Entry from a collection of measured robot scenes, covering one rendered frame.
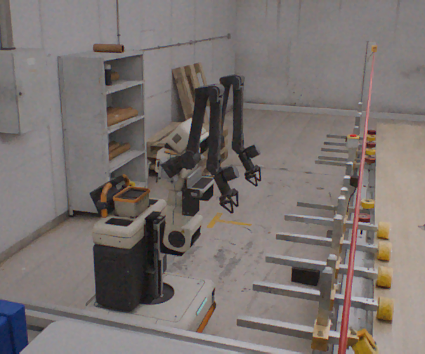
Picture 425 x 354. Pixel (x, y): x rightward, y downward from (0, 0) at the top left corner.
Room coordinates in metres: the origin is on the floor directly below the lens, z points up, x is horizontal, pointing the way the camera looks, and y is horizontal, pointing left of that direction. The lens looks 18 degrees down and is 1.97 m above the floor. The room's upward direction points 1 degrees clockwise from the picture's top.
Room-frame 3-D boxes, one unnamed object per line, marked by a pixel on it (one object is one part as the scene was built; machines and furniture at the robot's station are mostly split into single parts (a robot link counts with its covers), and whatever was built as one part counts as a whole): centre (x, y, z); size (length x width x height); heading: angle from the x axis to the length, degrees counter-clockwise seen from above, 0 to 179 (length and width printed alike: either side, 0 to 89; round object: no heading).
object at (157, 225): (2.87, 0.19, 0.68); 0.28 x 0.27 x 0.25; 163
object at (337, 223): (2.00, -0.53, 0.93); 0.04 x 0.04 x 0.48; 73
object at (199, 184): (2.77, 0.09, 0.99); 0.28 x 0.16 x 0.22; 163
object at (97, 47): (5.20, 1.03, 1.59); 0.30 x 0.08 x 0.08; 73
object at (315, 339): (1.50, -0.38, 0.95); 0.14 x 0.06 x 0.05; 163
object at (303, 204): (2.94, -0.74, 0.84); 0.43 x 0.03 x 0.04; 73
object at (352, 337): (1.45, -0.49, 0.95); 0.10 x 0.04 x 0.10; 73
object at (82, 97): (5.09, 1.06, 0.78); 0.90 x 0.45 x 1.55; 163
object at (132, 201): (2.89, 0.47, 0.87); 0.23 x 0.15 x 0.11; 163
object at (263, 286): (1.73, -0.41, 0.95); 0.50 x 0.04 x 0.04; 73
